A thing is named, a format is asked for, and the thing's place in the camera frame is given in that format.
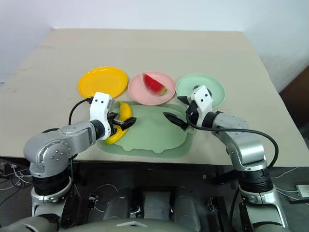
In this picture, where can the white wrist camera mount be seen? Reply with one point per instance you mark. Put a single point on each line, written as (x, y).
(99, 108)
(202, 99)

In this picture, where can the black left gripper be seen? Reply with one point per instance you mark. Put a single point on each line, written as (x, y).
(112, 123)

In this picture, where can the pale green plastic plate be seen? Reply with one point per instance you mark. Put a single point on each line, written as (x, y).
(186, 84)

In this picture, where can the red watermelon slice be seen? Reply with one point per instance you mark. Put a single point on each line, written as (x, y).
(153, 84)

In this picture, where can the green silicone mat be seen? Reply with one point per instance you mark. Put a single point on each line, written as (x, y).
(154, 131)

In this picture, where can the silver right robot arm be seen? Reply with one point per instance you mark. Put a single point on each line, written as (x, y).
(246, 145)

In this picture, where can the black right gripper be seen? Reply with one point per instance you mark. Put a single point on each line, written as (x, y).
(192, 112)

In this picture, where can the dark grey rounded shape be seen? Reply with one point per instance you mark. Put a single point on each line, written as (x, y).
(187, 205)
(120, 205)

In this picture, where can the pink plastic plate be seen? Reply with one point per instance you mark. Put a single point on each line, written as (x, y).
(137, 93)

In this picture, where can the yellow toy banana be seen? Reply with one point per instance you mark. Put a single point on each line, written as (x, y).
(126, 111)

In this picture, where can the grey power adapter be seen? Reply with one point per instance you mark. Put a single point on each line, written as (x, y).
(303, 191)

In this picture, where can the yellow plastic plate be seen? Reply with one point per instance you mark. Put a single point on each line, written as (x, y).
(101, 81)

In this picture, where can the grey robot torso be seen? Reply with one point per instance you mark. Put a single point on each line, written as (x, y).
(154, 228)

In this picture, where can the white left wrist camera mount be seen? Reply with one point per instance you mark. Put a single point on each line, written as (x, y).
(99, 108)

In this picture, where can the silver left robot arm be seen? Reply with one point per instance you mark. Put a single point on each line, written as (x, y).
(60, 140)

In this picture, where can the black table frame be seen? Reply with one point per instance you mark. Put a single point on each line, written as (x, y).
(144, 174)

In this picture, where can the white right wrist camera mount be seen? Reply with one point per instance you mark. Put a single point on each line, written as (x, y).
(202, 99)

